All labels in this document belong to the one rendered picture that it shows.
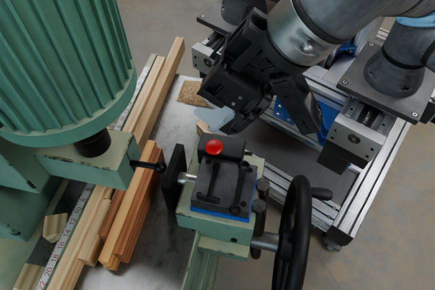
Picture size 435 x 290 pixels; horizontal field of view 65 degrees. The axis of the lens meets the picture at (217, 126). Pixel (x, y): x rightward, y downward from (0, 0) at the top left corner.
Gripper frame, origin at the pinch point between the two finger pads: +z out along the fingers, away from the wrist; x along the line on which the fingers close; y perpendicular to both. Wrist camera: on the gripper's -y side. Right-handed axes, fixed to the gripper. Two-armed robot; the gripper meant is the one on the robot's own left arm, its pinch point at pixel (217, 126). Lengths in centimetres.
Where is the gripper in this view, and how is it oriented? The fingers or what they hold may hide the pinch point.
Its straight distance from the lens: 52.6
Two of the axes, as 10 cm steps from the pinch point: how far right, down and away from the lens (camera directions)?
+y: -8.4, -4.5, -2.9
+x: -2.2, 7.9, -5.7
